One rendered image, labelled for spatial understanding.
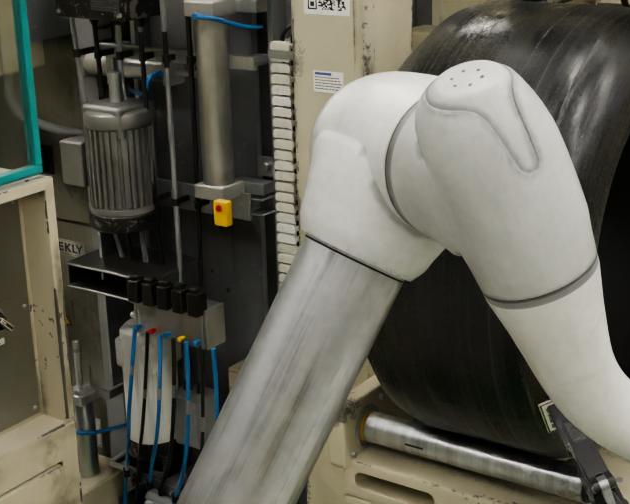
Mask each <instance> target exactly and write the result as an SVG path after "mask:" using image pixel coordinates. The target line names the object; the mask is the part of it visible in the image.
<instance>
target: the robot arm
mask: <svg viewBox="0 0 630 504"><path fill-rule="evenodd" d="M309 154H310V163H309V169H308V175H307V180H306V185H305V190H304V195H303V200H302V204H301V208H300V225H301V230H303V231H305V232H306V235H305V237H304V239H303V241H302V243H301V245H300V247H299V249H298V251H297V253H296V255H295V257H294V260H293V262H292V264H291V266H290V268H289V270H288V272H287V274H286V276H285V278H284V280H283V282H282V285H281V287H280V289H279V291H278V293H277V295H276V297H275V299H274V301H273V303H272V305H271V307H270V310H269V312H268V314H267V316H266V318H265V320H264V322H263V324H262V326H261V328H260V330H259V332H258V335H257V337H256V339H255V341H254V343H253V345H252V347H251V349H250V351H249V353H248V355H247V357H246V360H245V362H244V364H243V366H242V368H241V370H240V372H239V374H238V376H237V378H236V380H235V382H234V385H233V387H232V389H231V391H230V393H229V395H228V397H227V399H226V401H225V403H224V405H223V407H222V410H221V412H220V414H219V416H218V418H217V420H216V422H215V424H214V426H213V428H212V430H211V432H210V435H209V437H208V439H207V441H206V443H205V445H204V447H203V449H202V451H201V453H200V455H199V457H198V460H197V462H196V464H195V466H194V468H193V470H192V472H191V474H190V476H189V478H188V480H187V482H186V485H185V487H184V489H183V491H182V493H181V495H180V497H179V499H178V501H177V503H176V504H296V503H297V501H298V499H299V497H300V495H301V493H302V491H303V489H304V487H305V485H306V482H307V480H308V478H309V476H310V474H311V472H312V470H313V468H314V466H315V464H316V462H317V460H318V458H319V456H320V454H321V451H322V449H323V447H324V445H325V443H326V441H327V439H328V437H329V435H330V433H331V431H332V429H333V427H334V425H335V423H336V420H337V418H338V416H339V414H340V412H341V410H342V408H343V406H344V404H345V402H346V400H347V398H348V396H349V394H350V392H351V389H352V387H353V385H354V383H355V381H356V379H357V377H358V375H359V373H360V371H361V369H362V367H363V365H364V363H365V361H366V358H367V356H368V354H369V352H370V350H371V348H372V346H373V344H374V342H375V340H376V338H377V336H378V334H379V332H380V330H381V327H382V325H383V323H384V321H385V319H386V317H387V315H388V313H389V311H390V309H391V307H392V305H393V303H394V301H395V299H396V296H397V294H398V292H399V290H400V288H401V286H402V284H403V282H404V280H406V281H409V282H411V281H413V280H414V279H416V278H417V277H419V276H420V275H421V274H423V273H424V272H425V271H426V270H427V269H428V268H429V266H430V265H431V263H432V262H433V261H434V260H435V259H436V258H437V257H438V256H439V255H440V254H441V253H442V251H443V250H444V249H445V248H446V249H447V250H449V251H450V252H451V253H452V254H454V255H456V256H462V257H463V259H464V260H465V262H466V264H467V265H468V267H469V269H470V270H471V272H472V274H473V276H474V278H475V280H476V281H477V283H478V285H479V287H480V289H481V291H482V293H483V295H484V297H485V299H486V301H487V303H488V304H489V305H490V307H491V308H492V310H493V311H494V313H495V314H496V315H497V317H498V318H499V320H500V321H501V323H502V324H503V326H504V327H505V328H506V330H507V331H508V333H509V334H510V336H511V337H512V339H513V341H514V342H515V344H516V346H517V347H518V349H519V350H520V352H521V354H522V355H523V357H524V358H525V360H526V362H527V363H528V365H529V367H530V368H531V370H532V372H533V373H534V375H535V377H536V378H537V380H538V381H539V383H540V385H541V386H542V388H543V389H544V391H545V392H546V394H547V395H548V396H549V398H550V399H551V400H552V402H553V403H554V404H552V405H550V406H548V407H547V408H548V411H549V415H550V417H551V419H552V421H553V423H554V425H555V427H556V430H557V432H558V434H559V436H560V438H561V440H562V442H563V444H564V447H565V449H566V451H567V453H568V455H569V457H570V459H568V460H566V461H567V464H568V466H569V468H570V467H573V466H576V468H577V470H578V471H577V476H578V478H579V479H580V480H581V482H582V484H583V486H584V489H585V491H586V493H587V495H588V498H589V501H590V503H591V504H629V502H628V501H627V499H625V498H624V497H623V495H622V493H621V491H620V489H619V487H618V485H617V483H616V482H617V481H616V478H614V477H613V475H612V474H611V473H610V471H609V470H608V468H607V466H606V464H605V462H604V460H603V459H602V457H601V455H600V453H599V451H598V449H597V448H596V446H595V443H598V444H599V445H601V446H603V447H604V448H606V449H608V450H609V451H611V452H613V453H615V454H617V455H619V456H621V457H622V458H624V459H627V460H629V461H630V379H629V378H628V377H627V376H626V375H625V374H624V373H623V371H622V370H621V368H620V367H619V365H618V363H617V362H616V359H615V357H614V354H613V351H612V348H611V343H610V338H609V333H608V326H607V320H606V313H605V306H604V300H603V290H602V280H601V271H600V262H599V257H598V254H597V250H596V245H595V241H594V237H593V232H592V227H591V222H590V216H589V210H588V206H587V203H586V200H585V197H584V194H583V191H582V188H581V185H580V182H579V179H578V176H577V174H576V171H575V168H574V165H573V163H572V160H571V158H570V155H569V153H568V150H567V148H566V145H565V143H564V141H563V138H562V136H561V134H560V132H559V129H558V127H557V125H556V123H555V121H554V119H553V118H552V116H551V114H550V113H549V111H548V110H547V108H546V107H545V105H544V104H543V102H542V101H541V99H540V98H539V97H538V96H537V94H536V93H535V92H534V90H533V89H532V88H531V87H530V86H529V85H528V84H527V83H526V82H525V81H524V80H523V79H522V77H521V76H520V75H518V74H517V73H516V72H515V71H514V70H513V69H512V68H510V67H508V66H506V65H503V64H499V63H496V62H492V61H487V60H477V61H470V62H465V63H462V64H459V65H456V66H454V67H452V68H450V69H448V70H446V71H445V72H443V73H442V74H441V75H439V76H434V75H428V74H421V73H414V72H398V71H393V72H383V73H377V74H372V75H368V76H365V77H362V78H360V79H357V80H355V81H353V82H351V83H349V84H347V85H346V86H344V87H342V88H341V89H340V90H338V91H337V92H336V93H335V94H334V95H333V96H332V97H331V98H329V100H328V101H327V102H326V103H325V104H324V106H323V107H322V109H321V110H320V112H319V114H318V116H317V118H316V120H315V122H314V125H313V128H312V132H311V138H310V148H309ZM571 457H573V458H571Z"/></svg>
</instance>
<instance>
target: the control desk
mask: <svg viewBox="0 0 630 504"><path fill-rule="evenodd" d="M74 415H75V406H74V395H73V385H72V375H71V364H70V354H69V343H68V333H67V323H66V312H65V302H64V292H63V281H62V271H61V261H60V250H59V240H58V230H57V219H56V209H55V199H54V188H53V178H52V177H50V176H45V175H41V174H35V175H32V176H29V177H25V178H22V179H19V180H16V181H12V182H9V183H6V184H3V185H0V504H83V494H82V484H81V473H80V463H79V453H78V442H77V432H76V422H75V420H73V419H71V417H73V416H74Z"/></svg>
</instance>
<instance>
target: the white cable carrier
mask: <svg viewBox="0 0 630 504"><path fill-rule="evenodd" d="M270 49H271V50H282V51H293V44H292V42H291V40H290V37H289V38H288V39H285V41H272V42H271V43H270ZM270 59H271V61H277V62H275V63H272V64H271V72H276V73H275V74H273V75H272V76H271V82H272V83H276V85H273V86H272V94H277V95H276V96H274V97H273V98H272V104H273V105H277V106H276V107H274V108H273V110H272V111H273V116H279V117H276V118H274V119H273V126H274V127H281V128H276V129H274V131H273V135H274V137H276V138H278V139H276V140H274V148H279V149H278V150H276V151H275V152H274V158H275V159H282V160H278V161H276V162H275V169H278V170H279V171H276V173H275V179H276V180H282V181H278V182H276V184H275V189H276V190H279V192H277V193H276V200H277V201H280V202H278V203H277V204H276V210H277V211H282V212H280V213H278V214H277V221H280V223H278V224H277V231H280V232H281V233H279V234H278V235H277V240H278V241H279V242H281V243H279V244H278V251H280V252H282V253H280V254H279V255H278V261H279V262H282V263H280V264H279V266H278V269H279V271H280V272H283V273H281V274H280V275H279V281H280V282H283V280H284V278H285V276H286V274H287V272H288V270H289V268H290V266H291V264H292V262H293V260H294V257H295V255H294V254H296V253H297V251H298V249H299V215H298V197H297V167H296V136H295V106H294V75H293V60H286V59H275V58H270ZM278 62H281V63H278ZM278 73H281V74H278ZM278 84H281V85H278ZM279 95H281V96H279ZM280 106H281V107H280ZM280 138H282V139H280ZM295 184H296V185H295ZM295 194H296V195H295ZM282 201H283V202H282ZM295 204H296V205H295ZM292 213H294V214H292ZM295 224H296V225H295ZM295 244H297V245H295Z"/></svg>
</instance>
